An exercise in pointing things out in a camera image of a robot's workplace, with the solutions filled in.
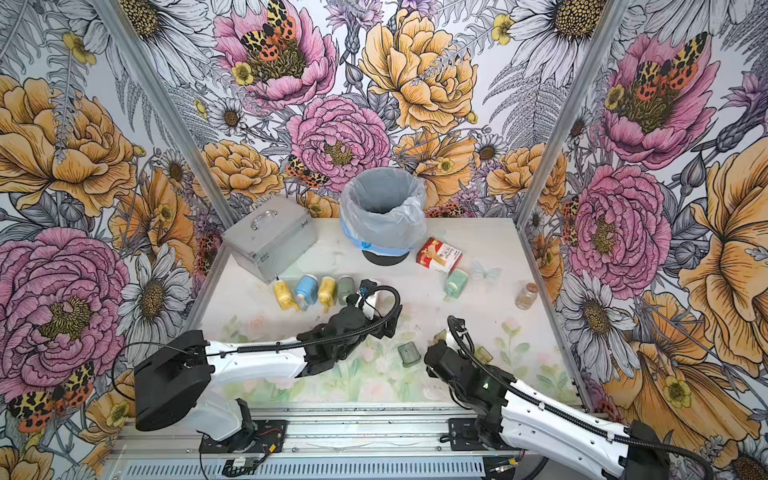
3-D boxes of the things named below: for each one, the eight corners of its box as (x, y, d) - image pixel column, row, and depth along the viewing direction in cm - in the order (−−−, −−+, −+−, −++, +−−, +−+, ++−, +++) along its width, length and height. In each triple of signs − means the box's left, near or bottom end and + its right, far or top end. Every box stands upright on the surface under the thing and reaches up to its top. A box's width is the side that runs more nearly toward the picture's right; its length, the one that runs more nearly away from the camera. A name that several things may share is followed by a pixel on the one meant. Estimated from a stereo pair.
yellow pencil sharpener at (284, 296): (285, 316, 96) (279, 305, 90) (275, 295, 101) (269, 283, 95) (299, 309, 97) (294, 297, 92) (289, 288, 102) (284, 276, 97)
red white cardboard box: (414, 263, 112) (415, 255, 108) (428, 244, 118) (430, 235, 114) (448, 280, 107) (450, 271, 104) (461, 259, 114) (463, 250, 110)
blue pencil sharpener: (297, 310, 98) (292, 300, 93) (303, 285, 104) (299, 274, 99) (316, 310, 98) (313, 300, 93) (321, 285, 104) (318, 274, 99)
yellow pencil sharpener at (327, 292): (320, 312, 98) (316, 300, 92) (324, 288, 103) (321, 275, 98) (334, 312, 98) (330, 300, 92) (337, 288, 103) (334, 275, 98)
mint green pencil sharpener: (440, 298, 101) (443, 285, 95) (453, 278, 106) (457, 264, 100) (454, 305, 99) (458, 292, 93) (467, 285, 105) (471, 271, 99)
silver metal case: (216, 251, 114) (195, 220, 101) (269, 213, 127) (256, 181, 115) (271, 289, 103) (254, 259, 91) (322, 243, 117) (314, 212, 104)
